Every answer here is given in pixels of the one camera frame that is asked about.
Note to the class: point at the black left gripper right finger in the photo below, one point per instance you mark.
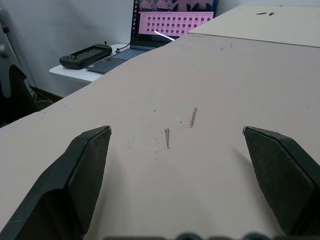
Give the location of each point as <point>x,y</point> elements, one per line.
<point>285,185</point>

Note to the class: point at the black office chair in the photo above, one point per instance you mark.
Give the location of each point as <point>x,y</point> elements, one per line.
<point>15,95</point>

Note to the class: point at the beige adjoining table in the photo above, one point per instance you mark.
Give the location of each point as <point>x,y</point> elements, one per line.
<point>265,25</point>

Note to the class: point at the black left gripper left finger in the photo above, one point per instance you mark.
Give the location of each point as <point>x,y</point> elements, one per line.
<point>62,190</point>

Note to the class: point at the grey open laptop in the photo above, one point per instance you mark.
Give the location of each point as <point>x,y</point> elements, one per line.
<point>160,27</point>

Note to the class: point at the small white side table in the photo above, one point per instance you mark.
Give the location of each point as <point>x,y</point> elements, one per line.
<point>80,73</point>

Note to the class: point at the black handheld game controller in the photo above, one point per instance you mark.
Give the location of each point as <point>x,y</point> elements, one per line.
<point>83,56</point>

